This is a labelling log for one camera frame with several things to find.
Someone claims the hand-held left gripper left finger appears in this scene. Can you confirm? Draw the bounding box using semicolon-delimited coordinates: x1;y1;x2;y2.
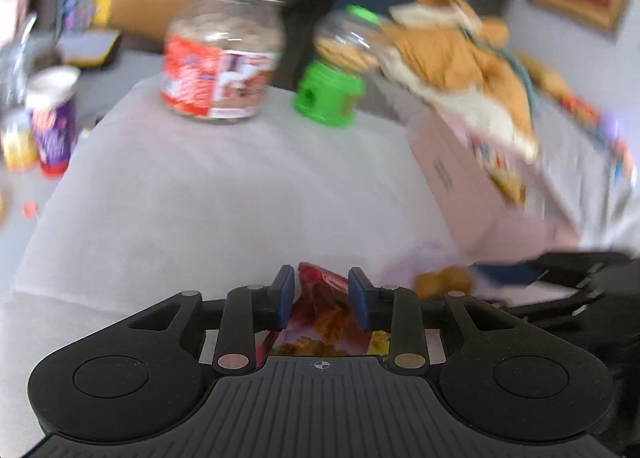
126;265;296;376

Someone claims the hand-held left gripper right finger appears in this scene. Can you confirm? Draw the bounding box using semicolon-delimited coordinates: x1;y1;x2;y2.
348;266;519;376

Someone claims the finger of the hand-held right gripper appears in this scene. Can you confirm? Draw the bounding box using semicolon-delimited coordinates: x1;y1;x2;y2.
471;252;626;289
505;287;606;323

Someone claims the red snack packet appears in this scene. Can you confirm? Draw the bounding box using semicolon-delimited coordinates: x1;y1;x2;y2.
255;262;391;358

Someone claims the clear packet of yellow balls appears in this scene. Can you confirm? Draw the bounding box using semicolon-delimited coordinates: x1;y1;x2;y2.
400;240;476;300

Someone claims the pink cardboard box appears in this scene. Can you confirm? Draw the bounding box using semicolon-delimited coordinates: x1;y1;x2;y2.
406;110;581;264

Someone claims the white blanket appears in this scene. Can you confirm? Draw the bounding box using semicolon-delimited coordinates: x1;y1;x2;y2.
525;103;640;251

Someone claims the white table cover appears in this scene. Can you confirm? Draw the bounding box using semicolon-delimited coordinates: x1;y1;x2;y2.
11;75;476;374

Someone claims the colourful toy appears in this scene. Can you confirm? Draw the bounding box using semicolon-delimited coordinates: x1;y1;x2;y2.
562;90;636;189

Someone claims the yellow pillow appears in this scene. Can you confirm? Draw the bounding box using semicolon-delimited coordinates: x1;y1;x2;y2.
520;55;571;99

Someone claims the green gumball dispenser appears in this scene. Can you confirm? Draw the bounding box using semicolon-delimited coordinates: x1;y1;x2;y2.
292;5;383;130

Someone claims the orange padded jacket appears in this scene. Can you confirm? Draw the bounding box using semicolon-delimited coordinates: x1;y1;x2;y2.
380;0;541;164

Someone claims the large clear jar gold lid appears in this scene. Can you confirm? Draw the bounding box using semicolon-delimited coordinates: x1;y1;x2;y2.
160;0;288;125

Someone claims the purple snack cup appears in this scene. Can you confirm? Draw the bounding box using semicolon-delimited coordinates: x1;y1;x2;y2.
25;65;81;179

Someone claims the yellow rimmed tray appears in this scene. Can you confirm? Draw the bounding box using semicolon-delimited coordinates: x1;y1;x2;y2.
57;30;123;69

